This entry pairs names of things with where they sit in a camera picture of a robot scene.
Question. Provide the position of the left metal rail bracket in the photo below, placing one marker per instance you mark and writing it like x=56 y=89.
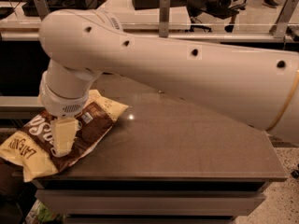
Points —
x=42 y=8

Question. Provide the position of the right metal rail bracket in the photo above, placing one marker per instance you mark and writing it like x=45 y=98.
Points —
x=279 y=28

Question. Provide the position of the grey table drawer front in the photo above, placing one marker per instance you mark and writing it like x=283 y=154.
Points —
x=150 y=203

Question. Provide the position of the black box on back table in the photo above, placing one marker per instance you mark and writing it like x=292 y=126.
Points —
x=62 y=0

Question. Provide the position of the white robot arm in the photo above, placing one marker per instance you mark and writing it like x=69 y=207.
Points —
x=258 y=87

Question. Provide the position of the brown and yellow chip bag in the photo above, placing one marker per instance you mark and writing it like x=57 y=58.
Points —
x=47 y=145

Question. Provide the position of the black office chair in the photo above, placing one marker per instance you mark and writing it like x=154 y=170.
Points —
x=215 y=6

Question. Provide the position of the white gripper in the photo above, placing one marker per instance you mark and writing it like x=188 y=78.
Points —
x=63 y=104

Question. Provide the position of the green package under table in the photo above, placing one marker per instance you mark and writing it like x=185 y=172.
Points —
x=40 y=214

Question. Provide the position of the metal rail bracket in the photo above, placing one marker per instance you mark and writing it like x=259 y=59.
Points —
x=279 y=28
x=164 y=12
x=42 y=8

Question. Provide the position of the middle metal rail bracket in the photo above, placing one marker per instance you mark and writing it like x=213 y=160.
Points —
x=164 y=12

